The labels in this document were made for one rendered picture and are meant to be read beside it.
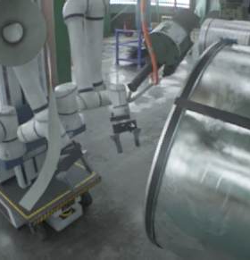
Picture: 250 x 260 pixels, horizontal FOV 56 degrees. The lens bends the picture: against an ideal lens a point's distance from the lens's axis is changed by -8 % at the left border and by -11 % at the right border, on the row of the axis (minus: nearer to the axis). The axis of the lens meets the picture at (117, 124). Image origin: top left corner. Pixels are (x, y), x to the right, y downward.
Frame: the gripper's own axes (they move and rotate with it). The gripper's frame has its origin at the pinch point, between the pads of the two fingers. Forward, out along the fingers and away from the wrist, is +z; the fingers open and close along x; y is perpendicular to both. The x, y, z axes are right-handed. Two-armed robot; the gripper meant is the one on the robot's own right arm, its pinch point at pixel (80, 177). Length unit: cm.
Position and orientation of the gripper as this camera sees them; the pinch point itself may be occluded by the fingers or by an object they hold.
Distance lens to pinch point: 116.8
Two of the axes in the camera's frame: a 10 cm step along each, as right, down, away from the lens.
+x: -4.9, 4.9, -7.2
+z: 4.1, 8.6, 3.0
